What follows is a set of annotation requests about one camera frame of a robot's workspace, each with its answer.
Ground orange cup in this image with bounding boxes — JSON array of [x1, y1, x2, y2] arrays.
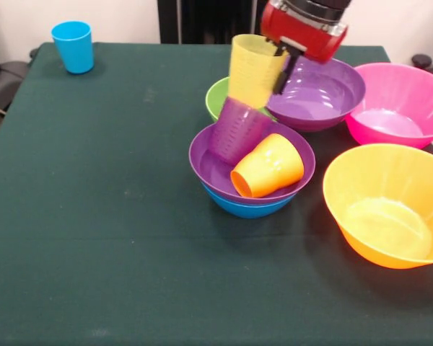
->
[[247, 133, 305, 194], [229, 158, 270, 199]]

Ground blue bowl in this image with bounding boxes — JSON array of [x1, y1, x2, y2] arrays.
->
[[201, 179, 299, 220]]

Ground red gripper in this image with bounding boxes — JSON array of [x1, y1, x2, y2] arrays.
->
[[261, 0, 349, 96]]

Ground purple cup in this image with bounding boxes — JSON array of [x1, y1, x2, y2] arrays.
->
[[209, 97, 275, 166]]

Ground orange bowl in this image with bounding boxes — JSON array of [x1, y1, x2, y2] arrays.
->
[[323, 143, 433, 270]]

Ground blue cup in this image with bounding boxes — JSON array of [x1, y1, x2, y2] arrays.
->
[[51, 20, 95, 75]]

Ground pink bowl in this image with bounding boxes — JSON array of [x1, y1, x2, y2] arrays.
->
[[344, 63, 433, 151]]

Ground black office chair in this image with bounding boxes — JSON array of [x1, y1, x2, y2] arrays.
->
[[0, 28, 33, 116], [411, 53, 433, 86]]

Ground dark green table cloth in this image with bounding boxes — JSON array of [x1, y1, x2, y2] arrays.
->
[[0, 42, 433, 346]]

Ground green bowl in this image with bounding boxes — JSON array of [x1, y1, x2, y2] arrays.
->
[[205, 76, 279, 123]]

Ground purple bowl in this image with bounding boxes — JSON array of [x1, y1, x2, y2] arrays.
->
[[265, 56, 367, 133], [188, 121, 317, 206]]

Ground yellow cup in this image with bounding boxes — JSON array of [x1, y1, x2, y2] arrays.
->
[[227, 34, 290, 109]]

